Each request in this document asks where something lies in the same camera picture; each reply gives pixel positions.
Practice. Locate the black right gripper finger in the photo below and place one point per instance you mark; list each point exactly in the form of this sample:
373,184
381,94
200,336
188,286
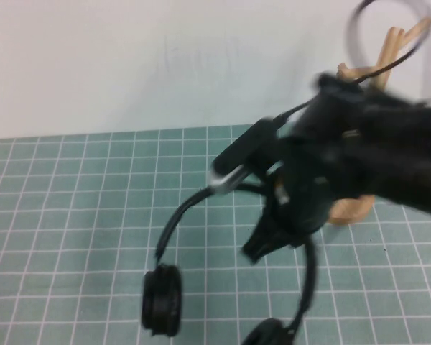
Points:
258,240
291,239

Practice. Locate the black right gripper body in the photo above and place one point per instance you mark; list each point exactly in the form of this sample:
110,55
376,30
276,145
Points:
305,187

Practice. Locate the black over-ear headphones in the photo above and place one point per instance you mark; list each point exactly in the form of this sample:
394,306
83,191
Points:
161,294

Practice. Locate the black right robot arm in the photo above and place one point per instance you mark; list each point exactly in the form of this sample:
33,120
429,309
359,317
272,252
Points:
398,143

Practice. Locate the wooden tree headphone stand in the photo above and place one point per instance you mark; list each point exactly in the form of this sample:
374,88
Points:
346,215

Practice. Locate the teal grid-pattern tablecloth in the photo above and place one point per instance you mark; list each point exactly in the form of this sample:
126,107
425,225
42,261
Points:
75,233

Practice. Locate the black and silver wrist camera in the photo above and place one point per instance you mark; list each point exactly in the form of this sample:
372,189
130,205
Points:
244,151

